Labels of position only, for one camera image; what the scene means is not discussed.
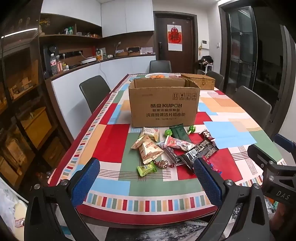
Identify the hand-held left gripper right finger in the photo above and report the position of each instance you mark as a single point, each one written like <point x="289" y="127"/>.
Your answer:
<point x="207" y="183"/>

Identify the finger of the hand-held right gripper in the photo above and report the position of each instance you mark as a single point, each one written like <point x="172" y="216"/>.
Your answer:
<point x="285" y="143"/>
<point x="259" y="155"/>

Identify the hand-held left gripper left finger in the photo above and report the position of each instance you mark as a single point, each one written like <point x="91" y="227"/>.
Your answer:
<point x="85" y="179"/>

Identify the dark green snack packet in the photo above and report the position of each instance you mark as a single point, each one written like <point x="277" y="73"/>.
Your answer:
<point x="180" y="134"/>

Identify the green twist-wrapped candy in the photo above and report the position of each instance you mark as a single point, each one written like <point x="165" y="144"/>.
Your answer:
<point x="168" y="132"/>
<point x="192" y="128"/>

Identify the beige biscuit packet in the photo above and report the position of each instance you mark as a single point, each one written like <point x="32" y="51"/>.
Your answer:
<point x="150" y="151"/>
<point x="141" y="142"/>

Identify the brown cardboard box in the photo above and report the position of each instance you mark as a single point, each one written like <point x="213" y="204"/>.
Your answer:
<point x="161" y="109"/>

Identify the black snack bar packet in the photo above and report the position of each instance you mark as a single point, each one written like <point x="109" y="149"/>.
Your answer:
<point x="201" y="151"/>

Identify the colourful patchwork tablecloth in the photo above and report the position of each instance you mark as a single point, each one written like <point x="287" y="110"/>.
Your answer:
<point x="111" y="143"/>

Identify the silver and black snack packet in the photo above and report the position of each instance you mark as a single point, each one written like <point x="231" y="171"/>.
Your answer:
<point x="170" y="155"/>

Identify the brown twist-wrapped candy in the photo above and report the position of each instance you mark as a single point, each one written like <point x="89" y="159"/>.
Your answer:
<point x="164" y="164"/>

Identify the red and white candy wrapper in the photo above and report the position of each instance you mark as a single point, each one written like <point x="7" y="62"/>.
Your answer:
<point x="208" y="135"/>

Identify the pink and white snack packet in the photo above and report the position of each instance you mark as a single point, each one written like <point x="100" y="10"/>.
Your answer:
<point x="178" y="144"/>

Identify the dark grey dining chair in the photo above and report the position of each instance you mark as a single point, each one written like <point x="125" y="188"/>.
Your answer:
<point x="252" y="104"/>
<point x="94" y="92"/>
<point x="160" y="66"/>
<point x="215" y="77"/>

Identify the light green snack packet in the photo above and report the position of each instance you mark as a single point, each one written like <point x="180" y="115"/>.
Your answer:
<point x="146" y="170"/>

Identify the white biscuit packet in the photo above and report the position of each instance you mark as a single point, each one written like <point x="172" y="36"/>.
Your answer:
<point x="151" y="134"/>

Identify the brown wicker box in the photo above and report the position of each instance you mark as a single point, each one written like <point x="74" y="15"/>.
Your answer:
<point x="200" y="81"/>

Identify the black framed glass door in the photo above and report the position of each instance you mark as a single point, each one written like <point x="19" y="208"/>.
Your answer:
<point x="242" y="58"/>

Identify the glass display cabinet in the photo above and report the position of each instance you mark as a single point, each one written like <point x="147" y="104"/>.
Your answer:
<point x="20" y="104"/>

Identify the black bag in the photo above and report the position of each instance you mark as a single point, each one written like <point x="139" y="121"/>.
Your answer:
<point x="205" y="60"/>

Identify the pile of oranges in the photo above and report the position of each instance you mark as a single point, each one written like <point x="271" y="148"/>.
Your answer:
<point x="159" y="76"/>

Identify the white tray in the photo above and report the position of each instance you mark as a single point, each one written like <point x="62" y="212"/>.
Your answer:
<point x="87" y="60"/>

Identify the clear water bottle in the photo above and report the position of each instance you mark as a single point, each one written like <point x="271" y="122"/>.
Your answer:
<point x="53" y="64"/>

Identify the white lower cabinets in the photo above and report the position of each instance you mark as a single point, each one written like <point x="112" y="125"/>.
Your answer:
<point x="124" y="67"/>

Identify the white cabinets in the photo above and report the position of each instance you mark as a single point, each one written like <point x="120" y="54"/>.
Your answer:
<point x="124" y="67"/>
<point x="127" y="18"/>

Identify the dark brown door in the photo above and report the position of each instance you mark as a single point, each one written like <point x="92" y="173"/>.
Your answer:
<point x="185" y="58"/>

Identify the white intercom panel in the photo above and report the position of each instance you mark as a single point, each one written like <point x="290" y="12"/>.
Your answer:
<point x="204" y="44"/>

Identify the white desk lamp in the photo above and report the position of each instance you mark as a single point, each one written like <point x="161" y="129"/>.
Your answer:
<point x="118" y="48"/>

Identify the white upper cabinets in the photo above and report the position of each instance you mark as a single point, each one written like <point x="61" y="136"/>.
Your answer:
<point x="127" y="18"/>

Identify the red and white wall calendar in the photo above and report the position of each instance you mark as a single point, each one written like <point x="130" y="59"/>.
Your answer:
<point x="174" y="38"/>

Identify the brown wall shelf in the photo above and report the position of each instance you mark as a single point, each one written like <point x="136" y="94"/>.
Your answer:
<point x="69" y="36"/>

